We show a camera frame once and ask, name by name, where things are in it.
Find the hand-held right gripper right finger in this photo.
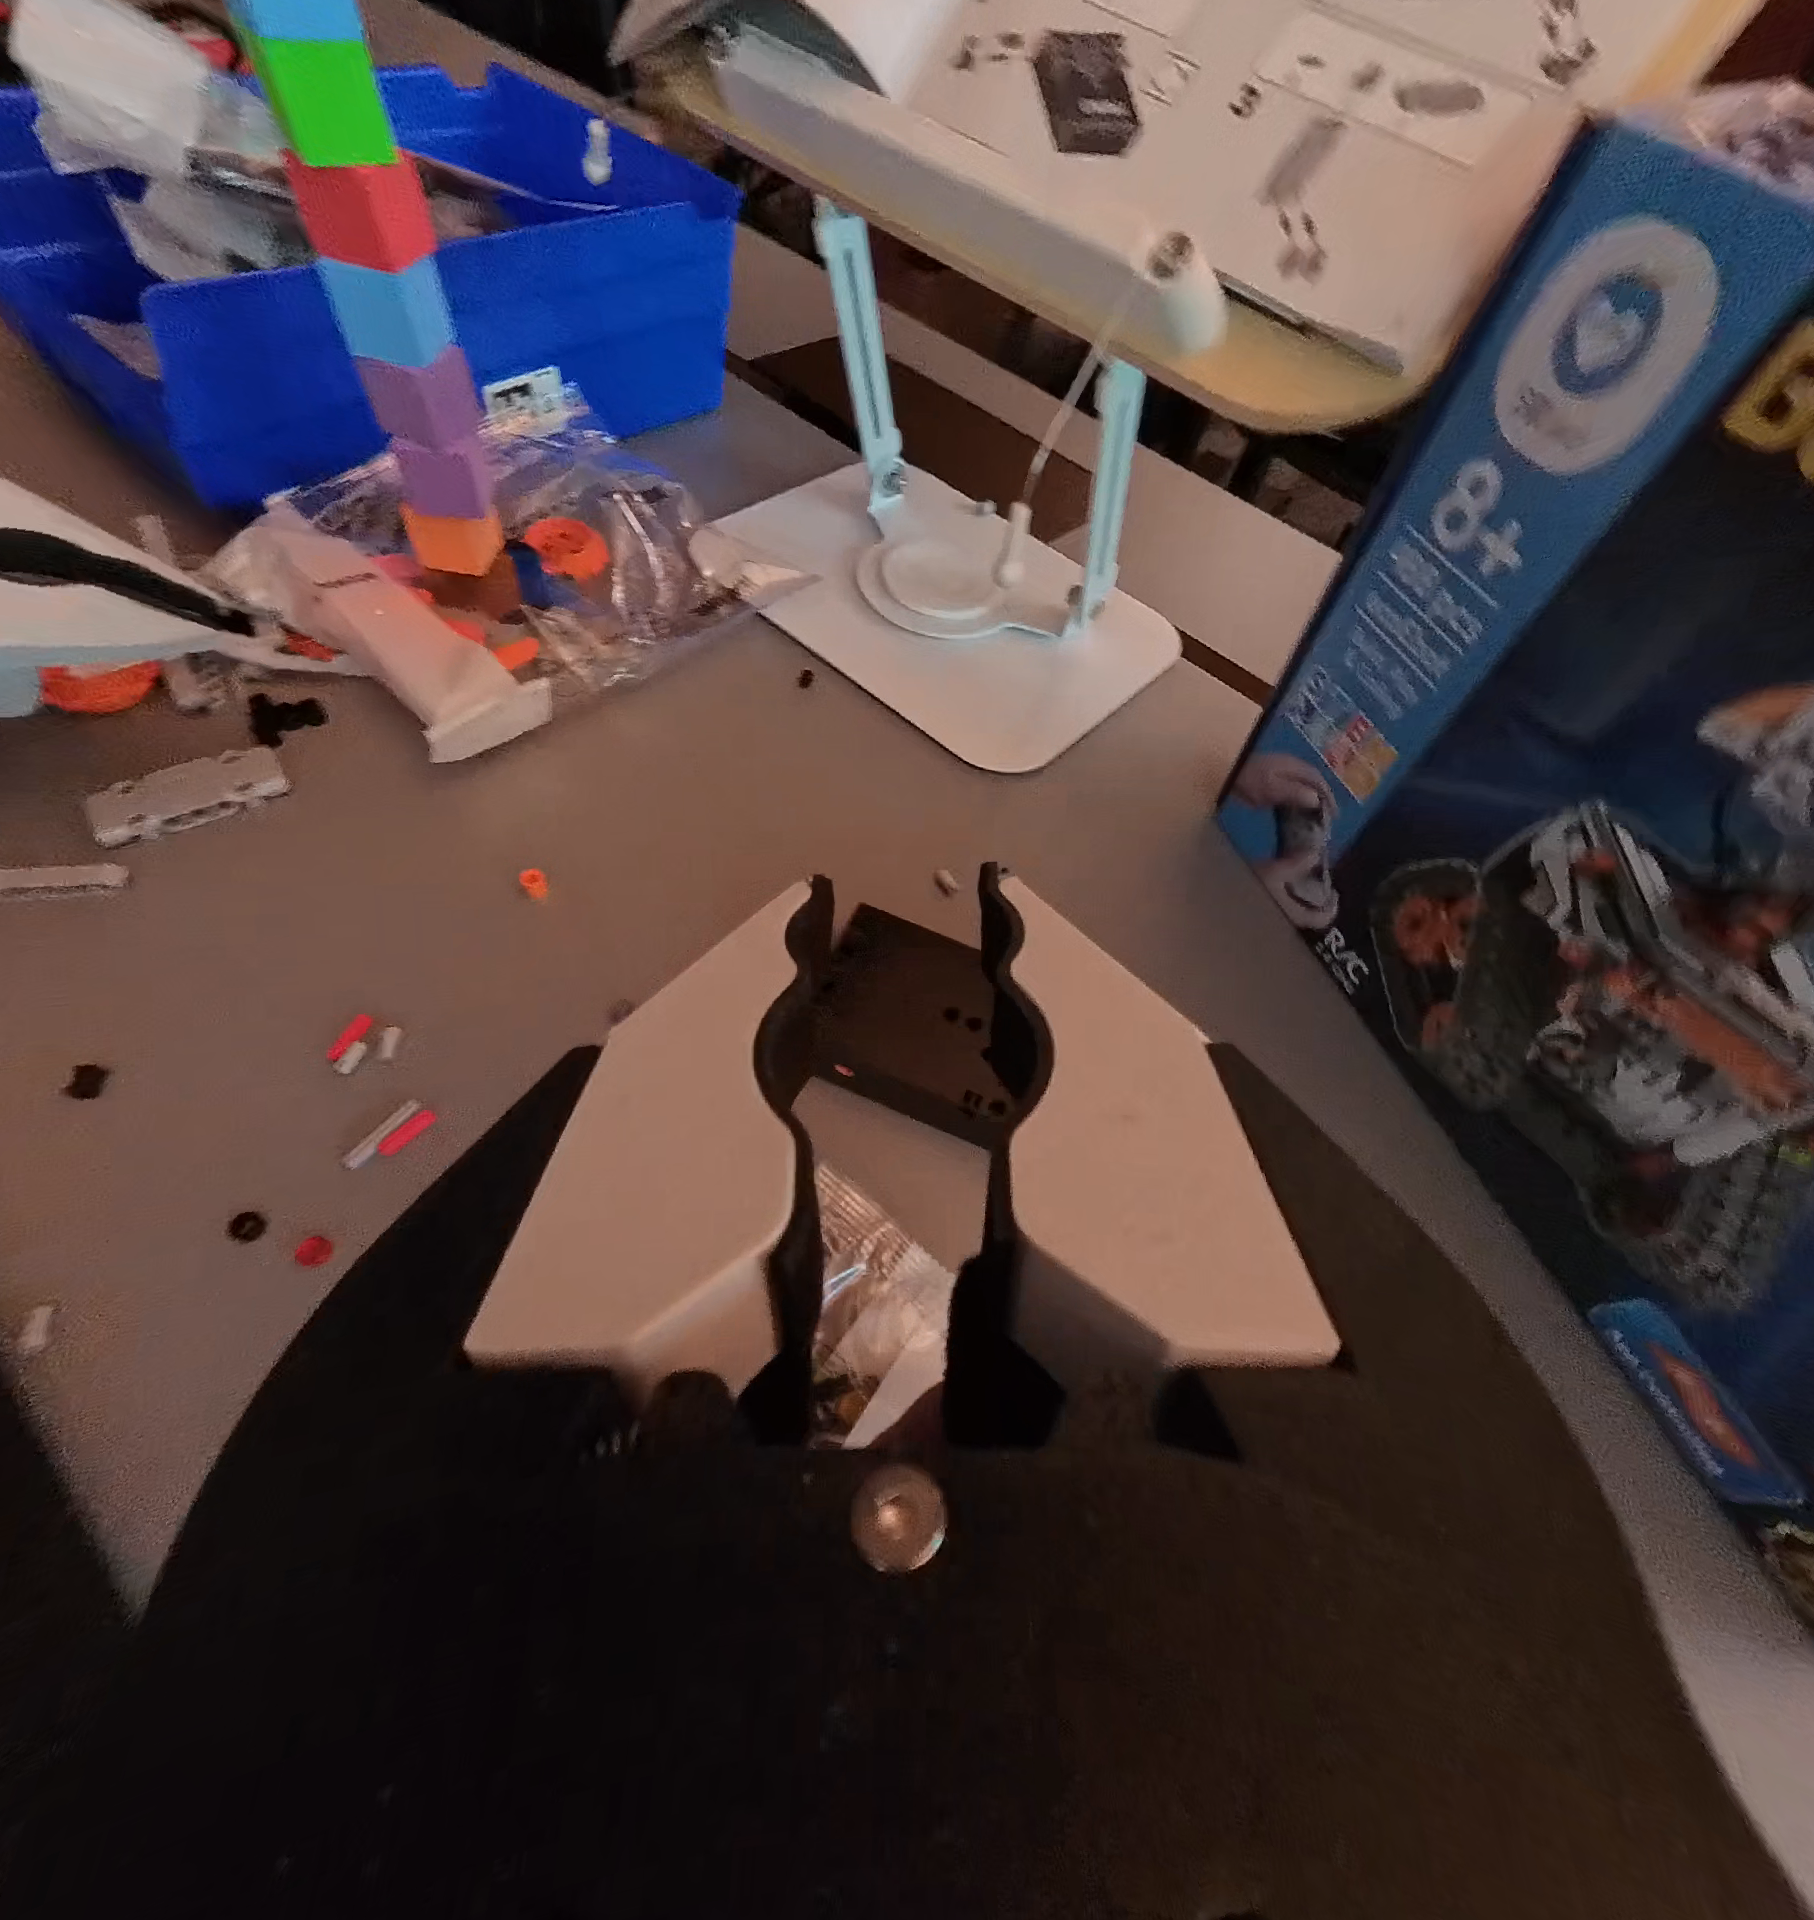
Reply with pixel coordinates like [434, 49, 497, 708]
[945, 863, 1345, 1449]

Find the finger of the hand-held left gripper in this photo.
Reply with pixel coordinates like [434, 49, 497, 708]
[0, 563, 273, 717]
[0, 450, 256, 639]

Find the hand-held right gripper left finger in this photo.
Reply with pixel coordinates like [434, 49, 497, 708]
[464, 873, 835, 1449]

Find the purple foam cube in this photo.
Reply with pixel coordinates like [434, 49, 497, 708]
[393, 434, 505, 522]
[352, 345, 485, 456]

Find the orange foam cube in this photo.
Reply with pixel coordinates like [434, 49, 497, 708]
[399, 506, 505, 579]

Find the red foam cube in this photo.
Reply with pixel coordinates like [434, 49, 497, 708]
[285, 151, 439, 276]

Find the green foam cube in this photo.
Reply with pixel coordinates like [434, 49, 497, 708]
[244, 33, 401, 170]

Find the clear bag of building parts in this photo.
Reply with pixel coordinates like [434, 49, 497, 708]
[807, 1162, 965, 1449]

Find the black perforated building plate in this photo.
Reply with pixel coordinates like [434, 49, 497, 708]
[810, 900, 1053, 1154]

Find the clear printed plastic bag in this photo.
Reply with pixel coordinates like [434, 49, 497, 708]
[204, 405, 825, 766]

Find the blue plastic bin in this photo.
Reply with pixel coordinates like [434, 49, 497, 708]
[0, 66, 742, 511]

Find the clear bag of grey parts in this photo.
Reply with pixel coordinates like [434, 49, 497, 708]
[7, 0, 256, 174]

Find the blue toy robot box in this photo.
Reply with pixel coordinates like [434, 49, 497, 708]
[1215, 112, 1814, 1670]

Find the white instruction booklet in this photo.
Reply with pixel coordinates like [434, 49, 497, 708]
[607, 0, 1735, 376]

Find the purple crinkled bag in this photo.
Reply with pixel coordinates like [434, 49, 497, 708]
[1696, 81, 1814, 228]

